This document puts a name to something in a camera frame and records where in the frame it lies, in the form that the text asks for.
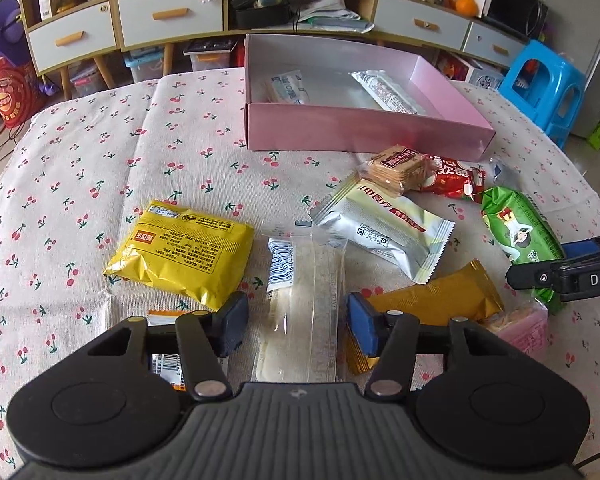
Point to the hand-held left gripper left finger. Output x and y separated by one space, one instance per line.
232 321

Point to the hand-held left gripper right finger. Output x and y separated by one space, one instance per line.
362 326

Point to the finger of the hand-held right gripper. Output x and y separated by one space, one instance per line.
555 277
587 249

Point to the pink snack packet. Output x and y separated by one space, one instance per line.
525 330

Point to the green snack packet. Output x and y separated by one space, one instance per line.
515 230

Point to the clear long snack packet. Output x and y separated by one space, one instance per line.
305 300

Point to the gold snack packet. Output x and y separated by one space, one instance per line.
440 295

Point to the yellow snack packet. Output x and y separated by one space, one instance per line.
180 250

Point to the silver white snack packet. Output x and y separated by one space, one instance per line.
380 220

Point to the pink cardboard box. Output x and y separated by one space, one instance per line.
330 125

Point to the orange snack packet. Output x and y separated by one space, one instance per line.
166 366

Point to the small silver snack packet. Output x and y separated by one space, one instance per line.
505 175

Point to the red snack packet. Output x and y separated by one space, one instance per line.
452 180

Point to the clear biscuit packet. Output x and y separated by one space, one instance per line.
392 167

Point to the blue plastic stool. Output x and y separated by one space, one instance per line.
545 65

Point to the white refrigerator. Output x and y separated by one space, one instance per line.
595 60

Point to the cherry print tablecloth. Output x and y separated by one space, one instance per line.
80 185

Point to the colourful cardboard box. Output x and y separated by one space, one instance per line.
472 72

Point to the white cabinet drawer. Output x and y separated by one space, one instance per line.
495 45
170 12
420 22
70 37

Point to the clear silver snack packet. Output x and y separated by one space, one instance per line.
387 91

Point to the white blue snack packet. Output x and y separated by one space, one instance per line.
290 87

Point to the black microwave oven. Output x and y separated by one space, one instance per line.
515 7

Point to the storage bin with black lid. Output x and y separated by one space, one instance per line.
210 52

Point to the clear storage bin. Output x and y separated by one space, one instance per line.
142 65

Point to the orange fruit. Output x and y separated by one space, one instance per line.
466 6

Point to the black case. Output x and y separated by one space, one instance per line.
260 10

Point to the pile of papers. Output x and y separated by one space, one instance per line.
330 15

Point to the red bag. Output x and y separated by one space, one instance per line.
10 95

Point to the small white box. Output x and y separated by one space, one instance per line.
49 5

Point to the purple bag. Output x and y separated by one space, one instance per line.
2 25

